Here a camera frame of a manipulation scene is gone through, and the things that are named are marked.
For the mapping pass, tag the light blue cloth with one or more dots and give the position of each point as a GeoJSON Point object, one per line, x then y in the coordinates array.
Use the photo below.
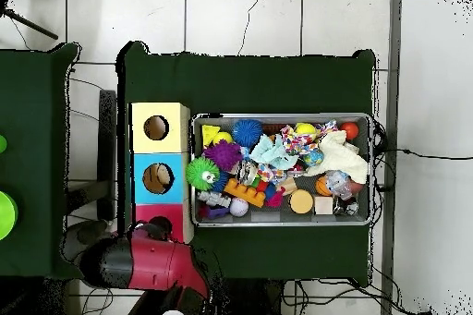
{"type": "Point", "coordinates": [273, 152]}

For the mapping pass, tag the green spiky ball with eyes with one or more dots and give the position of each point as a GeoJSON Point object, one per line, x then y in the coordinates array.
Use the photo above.
{"type": "Point", "coordinates": [197, 172]}

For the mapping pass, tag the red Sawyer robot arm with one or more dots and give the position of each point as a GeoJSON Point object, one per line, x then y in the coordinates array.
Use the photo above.
{"type": "Point", "coordinates": [155, 263]}

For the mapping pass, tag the dark green side tablecloth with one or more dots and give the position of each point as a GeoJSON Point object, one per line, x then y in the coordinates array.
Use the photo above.
{"type": "Point", "coordinates": [33, 145]}

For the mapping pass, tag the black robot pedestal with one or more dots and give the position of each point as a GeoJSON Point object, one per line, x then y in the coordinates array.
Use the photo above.
{"type": "Point", "coordinates": [251, 300]}

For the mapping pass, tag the colourful patterned cloth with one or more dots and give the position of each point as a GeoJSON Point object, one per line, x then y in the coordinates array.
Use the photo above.
{"type": "Point", "coordinates": [295, 141]}

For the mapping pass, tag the black tripod leg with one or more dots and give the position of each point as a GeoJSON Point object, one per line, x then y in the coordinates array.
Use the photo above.
{"type": "Point", "coordinates": [33, 26]}

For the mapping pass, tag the crushed silver drink can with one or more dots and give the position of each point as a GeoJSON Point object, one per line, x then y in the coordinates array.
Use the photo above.
{"type": "Point", "coordinates": [247, 171]}

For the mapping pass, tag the wooden box with three holes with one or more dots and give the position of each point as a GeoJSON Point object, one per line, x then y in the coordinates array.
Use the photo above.
{"type": "Point", "coordinates": [170, 141]}

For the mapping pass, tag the yellow ball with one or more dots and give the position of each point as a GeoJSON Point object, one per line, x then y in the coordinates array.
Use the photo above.
{"type": "Point", "coordinates": [306, 129]}

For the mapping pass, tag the lime green bowl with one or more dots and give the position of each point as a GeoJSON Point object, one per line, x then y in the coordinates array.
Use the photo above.
{"type": "Point", "coordinates": [6, 215]}

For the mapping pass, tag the cream white cloth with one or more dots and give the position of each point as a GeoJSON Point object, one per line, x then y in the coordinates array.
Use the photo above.
{"type": "Point", "coordinates": [340, 156]}

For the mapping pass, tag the small green object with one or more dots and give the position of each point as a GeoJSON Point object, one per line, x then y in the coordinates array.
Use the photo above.
{"type": "Point", "coordinates": [2, 144]}

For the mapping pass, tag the purple spiky toy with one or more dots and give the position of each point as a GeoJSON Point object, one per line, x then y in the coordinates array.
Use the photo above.
{"type": "Point", "coordinates": [223, 154]}

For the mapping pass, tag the blue spiky ball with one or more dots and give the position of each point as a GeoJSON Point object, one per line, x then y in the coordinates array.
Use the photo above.
{"type": "Point", "coordinates": [221, 182]}
{"type": "Point", "coordinates": [247, 133]}

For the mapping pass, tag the shallow clear mesh bin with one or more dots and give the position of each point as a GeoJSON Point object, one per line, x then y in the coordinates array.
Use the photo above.
{"type": "Point", "coordinates": [295, 221]}

